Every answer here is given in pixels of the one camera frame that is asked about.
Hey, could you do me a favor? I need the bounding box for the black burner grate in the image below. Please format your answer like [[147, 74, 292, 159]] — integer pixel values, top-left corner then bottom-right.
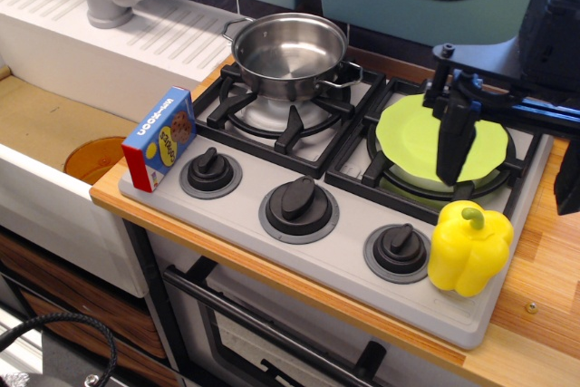
[[325, 78, 553, 227], [193, 63, 386, 179]]

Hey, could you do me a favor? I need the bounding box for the black right stove knob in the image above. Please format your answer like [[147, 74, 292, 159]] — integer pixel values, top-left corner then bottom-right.
[[363, 224, 431, 285]]

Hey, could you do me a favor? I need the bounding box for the stainless steel pot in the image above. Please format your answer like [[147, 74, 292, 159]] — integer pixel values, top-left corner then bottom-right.
[[222, 13, 363, 102]]

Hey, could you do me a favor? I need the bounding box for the black cable bottom left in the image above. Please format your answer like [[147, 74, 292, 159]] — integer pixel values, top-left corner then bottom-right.
[[0, 312, 119, 387]]

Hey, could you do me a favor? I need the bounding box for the white toy sink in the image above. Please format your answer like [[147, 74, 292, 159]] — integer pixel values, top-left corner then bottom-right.
[[1, 0, 232, 297]]

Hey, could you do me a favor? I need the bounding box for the lime green plate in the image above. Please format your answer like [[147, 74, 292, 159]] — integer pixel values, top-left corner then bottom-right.
[[375, 94, 509, 182]]

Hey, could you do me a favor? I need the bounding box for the black right burner grate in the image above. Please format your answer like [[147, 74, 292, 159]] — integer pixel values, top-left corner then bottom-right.
[[325, 78, 553, 227]]

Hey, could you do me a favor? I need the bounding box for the black middle stove knob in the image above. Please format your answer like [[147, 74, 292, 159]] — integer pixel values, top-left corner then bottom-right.
[[258, 176, 340, 245]]

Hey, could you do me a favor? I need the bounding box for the wooden drawer unit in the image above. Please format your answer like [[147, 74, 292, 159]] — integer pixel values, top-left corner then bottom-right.
[[1, 228, 179, 386]]

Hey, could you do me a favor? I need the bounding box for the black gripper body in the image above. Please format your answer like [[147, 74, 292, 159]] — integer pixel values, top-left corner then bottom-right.
[[424, 43, 579, 136]]

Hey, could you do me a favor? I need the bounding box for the blue cookie box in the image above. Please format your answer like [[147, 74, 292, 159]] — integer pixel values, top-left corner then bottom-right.
[[121, 87, 197, 193]]

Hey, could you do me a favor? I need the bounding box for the oven door with black handle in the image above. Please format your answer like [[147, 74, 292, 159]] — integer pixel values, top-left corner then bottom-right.
[[163, 257, 387, 386]]

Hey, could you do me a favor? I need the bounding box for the black left burner grate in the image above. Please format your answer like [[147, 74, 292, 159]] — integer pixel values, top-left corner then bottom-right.
[[193, 63, 386, 179]]

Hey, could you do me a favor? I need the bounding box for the black left stove knob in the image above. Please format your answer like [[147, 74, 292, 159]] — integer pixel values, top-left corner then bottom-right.
[[179, 147, 243, 200]]

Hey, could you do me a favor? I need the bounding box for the black stove knob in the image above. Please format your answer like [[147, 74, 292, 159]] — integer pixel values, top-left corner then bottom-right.
[[179, 147, 243, 200], [363, 224, 431, 285], [258, 176, 340, 245]]

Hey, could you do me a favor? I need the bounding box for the yellow toy bell pepper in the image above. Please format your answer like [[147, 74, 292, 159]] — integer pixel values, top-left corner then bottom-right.
[[428, 200, 514, 297]]

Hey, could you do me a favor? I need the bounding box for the grey toy stove top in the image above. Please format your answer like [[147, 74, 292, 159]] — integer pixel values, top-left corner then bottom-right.
[[118, 58, 555, 352]]

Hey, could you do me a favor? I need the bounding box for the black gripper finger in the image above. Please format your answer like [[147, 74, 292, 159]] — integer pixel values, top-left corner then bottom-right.
[[554, 140, 579, 216], [436, 92, 479, 186]]

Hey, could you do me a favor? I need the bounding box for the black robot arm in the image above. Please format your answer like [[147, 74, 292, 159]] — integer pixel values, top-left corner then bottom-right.
[[424, 0, 579, 215]]

